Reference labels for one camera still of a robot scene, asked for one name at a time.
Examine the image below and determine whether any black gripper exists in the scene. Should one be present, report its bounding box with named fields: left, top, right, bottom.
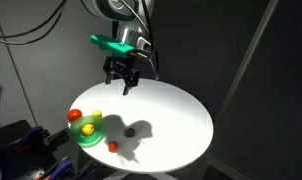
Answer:
left=102, top=55, right=141, bottom=97

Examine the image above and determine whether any dark plum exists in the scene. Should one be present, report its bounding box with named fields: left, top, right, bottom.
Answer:
left=124, top=127, right=137, bottom=139

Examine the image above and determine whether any green plastic bowl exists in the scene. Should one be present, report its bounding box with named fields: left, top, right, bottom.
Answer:
left=68, top=115, right=105, bottom=149

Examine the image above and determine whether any small yellow fruit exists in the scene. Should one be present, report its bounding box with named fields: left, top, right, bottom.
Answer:
left=91, top=109, right=104, bottom=119

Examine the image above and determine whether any red tomato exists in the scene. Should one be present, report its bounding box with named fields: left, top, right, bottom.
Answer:
left=66, top=108, right=83, bottom=123

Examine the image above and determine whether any yellow lemon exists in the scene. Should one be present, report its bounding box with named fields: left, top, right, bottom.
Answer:
left=81, top=122, right=96, bottom=137

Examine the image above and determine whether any red strawberry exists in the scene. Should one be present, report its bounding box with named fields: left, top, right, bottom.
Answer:
left=107, top=140, right=120, bottom=154

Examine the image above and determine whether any purple clamp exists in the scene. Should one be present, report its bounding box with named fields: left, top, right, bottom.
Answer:
left=40, top=158, right=75, bottom=180

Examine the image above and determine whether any grey diagonal metal pole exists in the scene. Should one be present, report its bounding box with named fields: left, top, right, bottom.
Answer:
left=212, top=0, right=280, bottom=124

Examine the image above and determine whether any black equipment box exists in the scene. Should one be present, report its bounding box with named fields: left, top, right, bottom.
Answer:
left=0, top=119, right=72, bottom=180

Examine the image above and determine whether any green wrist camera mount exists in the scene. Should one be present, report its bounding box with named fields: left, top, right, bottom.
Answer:
left=90, top=33, right=136, bottom=60

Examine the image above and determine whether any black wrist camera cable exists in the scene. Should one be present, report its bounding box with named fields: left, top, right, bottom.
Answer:
left=119, top=0, right=160, bottom=81

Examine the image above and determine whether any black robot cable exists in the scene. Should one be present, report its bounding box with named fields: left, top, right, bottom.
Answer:
left=0, top=0, right=68, bottom=39
left=0, top=11, right=64, bottom=46

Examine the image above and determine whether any blue clamp with red handle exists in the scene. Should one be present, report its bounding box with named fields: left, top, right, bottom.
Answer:
left=15, top=125, right=51, bottom=154

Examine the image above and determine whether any thin dark wall cable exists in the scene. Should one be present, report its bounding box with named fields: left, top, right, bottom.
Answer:
left=0, top=0, right=39, bottom=128

